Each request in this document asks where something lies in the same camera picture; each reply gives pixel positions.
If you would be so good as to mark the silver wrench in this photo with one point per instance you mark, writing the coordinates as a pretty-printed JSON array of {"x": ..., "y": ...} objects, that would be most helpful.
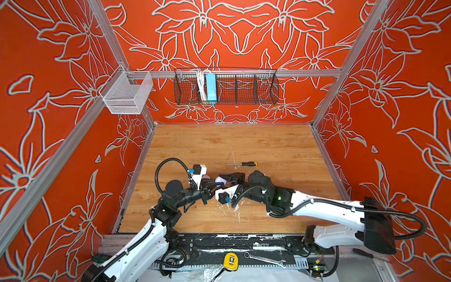
[{"x": 279, "y": 263}]

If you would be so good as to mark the yellow black handled screwdriver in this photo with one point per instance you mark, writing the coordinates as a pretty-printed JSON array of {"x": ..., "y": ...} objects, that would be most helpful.
[{"x": 250, "y": 164}]

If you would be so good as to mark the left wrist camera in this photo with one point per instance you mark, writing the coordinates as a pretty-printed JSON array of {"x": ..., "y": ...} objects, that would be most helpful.
[{"x": 196, "y": 174}]

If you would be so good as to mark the yellow tape measure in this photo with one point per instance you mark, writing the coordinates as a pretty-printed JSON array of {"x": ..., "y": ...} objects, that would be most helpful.
[{"x": 230, "y": 262}]

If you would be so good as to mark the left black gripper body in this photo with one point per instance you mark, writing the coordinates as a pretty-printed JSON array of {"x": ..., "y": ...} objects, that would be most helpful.
[{"x": 203, "y": 194}]

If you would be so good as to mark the clear mesh wall basket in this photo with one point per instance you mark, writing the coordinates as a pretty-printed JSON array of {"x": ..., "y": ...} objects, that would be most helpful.
[{"x": 126, "y": 92}]

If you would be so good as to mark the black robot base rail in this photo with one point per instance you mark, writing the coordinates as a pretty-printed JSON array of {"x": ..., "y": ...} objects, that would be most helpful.
[{"x": 210, "y": 249}]

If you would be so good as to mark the light blue box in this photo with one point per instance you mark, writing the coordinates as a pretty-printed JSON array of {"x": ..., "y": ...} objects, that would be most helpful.
[{"x": 211, "y": 88}]

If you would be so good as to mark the black wire wall basket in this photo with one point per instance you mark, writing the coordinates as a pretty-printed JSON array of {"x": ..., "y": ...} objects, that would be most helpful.
[{"x": 235, "y": 86}]

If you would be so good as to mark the green handled screwdriver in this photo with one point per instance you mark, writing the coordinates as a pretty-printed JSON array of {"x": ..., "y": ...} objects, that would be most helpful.
[{"x": 100, "y": 259}]

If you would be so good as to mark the purple round puck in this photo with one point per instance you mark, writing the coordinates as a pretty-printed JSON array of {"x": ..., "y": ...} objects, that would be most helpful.
[{"x": 220, "y": 180}]

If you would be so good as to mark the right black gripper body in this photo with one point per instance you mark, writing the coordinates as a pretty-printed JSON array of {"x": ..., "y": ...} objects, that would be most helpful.
[{"x": 248, "y": 192}]

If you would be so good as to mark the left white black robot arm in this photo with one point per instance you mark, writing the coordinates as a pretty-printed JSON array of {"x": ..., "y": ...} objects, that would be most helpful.
[{"x": 157, "y": 236}]

